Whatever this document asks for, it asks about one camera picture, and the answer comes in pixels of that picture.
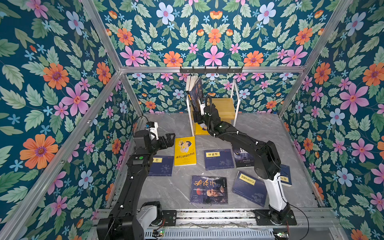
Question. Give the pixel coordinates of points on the dark portrait cover book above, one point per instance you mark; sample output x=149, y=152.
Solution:
x=207, y=190

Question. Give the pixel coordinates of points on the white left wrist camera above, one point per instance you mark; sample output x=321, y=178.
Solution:
x=152, y=127

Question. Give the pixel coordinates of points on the book standing on shelf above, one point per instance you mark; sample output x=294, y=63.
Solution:
x=191, y=81

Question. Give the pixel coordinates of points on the white frame wooden bookshelf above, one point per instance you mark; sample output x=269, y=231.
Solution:
x=228, y=111

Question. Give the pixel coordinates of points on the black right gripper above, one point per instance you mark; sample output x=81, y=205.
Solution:
x=198, y=117

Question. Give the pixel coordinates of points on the dark blue paperback book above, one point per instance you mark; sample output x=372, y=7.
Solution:
x=196, y=95

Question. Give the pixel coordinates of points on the metal coat hook rail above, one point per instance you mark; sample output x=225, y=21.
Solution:
x=211, y=70

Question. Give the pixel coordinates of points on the black wolf cover book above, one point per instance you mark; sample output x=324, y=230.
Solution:
x=242, y=158

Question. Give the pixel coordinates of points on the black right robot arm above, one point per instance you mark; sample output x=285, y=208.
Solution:
x=267, y=162

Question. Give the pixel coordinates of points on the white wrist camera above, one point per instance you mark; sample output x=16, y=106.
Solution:
x=152, y=127
x=202, y=108

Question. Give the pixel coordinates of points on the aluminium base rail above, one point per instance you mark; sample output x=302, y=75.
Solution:
x=247, y=224

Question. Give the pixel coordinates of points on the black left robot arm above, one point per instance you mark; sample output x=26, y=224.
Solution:
x=125, y=222

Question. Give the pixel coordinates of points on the navy book left side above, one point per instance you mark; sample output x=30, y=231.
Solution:
x=162, y=166

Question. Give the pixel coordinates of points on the navy book tilted front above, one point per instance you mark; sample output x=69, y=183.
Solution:
x=250, y=188

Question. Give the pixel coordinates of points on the navy book far right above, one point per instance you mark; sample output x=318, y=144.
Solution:
x=286, y=177

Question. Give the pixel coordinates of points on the navy book yellow label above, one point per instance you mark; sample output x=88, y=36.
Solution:
x=218, y=159

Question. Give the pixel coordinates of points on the yellow cartoon boy book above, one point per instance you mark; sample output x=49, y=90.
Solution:
x=185, y=152

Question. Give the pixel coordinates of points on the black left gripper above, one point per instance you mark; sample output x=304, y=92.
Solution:
x=169, y=143

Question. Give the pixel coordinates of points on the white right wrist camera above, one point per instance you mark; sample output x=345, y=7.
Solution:
x=202, y=108

